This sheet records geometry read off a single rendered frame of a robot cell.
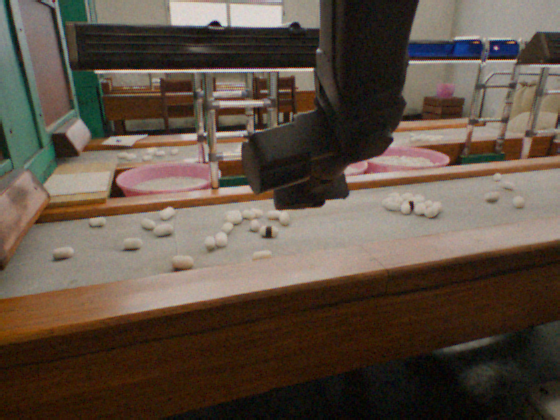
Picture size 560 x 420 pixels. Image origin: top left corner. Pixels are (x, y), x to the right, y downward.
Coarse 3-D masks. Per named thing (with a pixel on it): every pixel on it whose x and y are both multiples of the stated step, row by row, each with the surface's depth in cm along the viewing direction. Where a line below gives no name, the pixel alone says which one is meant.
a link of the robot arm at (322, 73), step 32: (320, 0) 25; (352, 0) 21; (384, 0) 22; (416, 0) 23; (320, 32) 28; (352, 32) 24; (384, 32) 25; (320, 64) 32; (352, 64) 27; (384, 64) 28; (320, 96) 37; (352, 96) 30; (384, 96) 31; (352, 128) 33
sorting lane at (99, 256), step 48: (384, 192) 100; (432, 192) 100; (480, 192) 100; (528, 192) 100; (48, 240) 74; (96, 240) 74; (144, 240) 74; (192, 240) 74; (240, 240) 74; (288, 240) 74; (336, 240) 74; (384, 240) 74; (0, 288) 59; (48, 288) 59
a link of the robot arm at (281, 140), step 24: (312, 120) 39; (264, 144) 38; (288, 144) 38; (312, 144) 38; (336, 144) 39; (360, 144) 35; (384, 144) 36; (264, 168) 38; (288, 168) 39; (264, 192) 41
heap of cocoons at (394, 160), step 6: (396, 156) 134; (402, 156) 135; (384, 162) 128; (390, 162) 127; (396, 162) 127; (402, 162) 126; (408, 162) 128; (414, 162) 129; (420, 162) 128; (426, 162) 127; (396, 168) 122
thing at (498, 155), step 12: (480, 36) 133; (504, 36) 142; (516, 36) 137; (480, 60) 134; (480, 72) 134; (516, 72) 139; (480, 84) 136; (492, 84) 138; (504, 84) 139; (504, 108) 144; (468, 120) 142; (480, 120) 142; (492, 120) 143; (504, 120) 145; (468, 132) 142; (504, 132) 147; (468, 144) 144; (468, 156) 146; (480, 156) 147; (492, 156) 149; (504, 156) 150
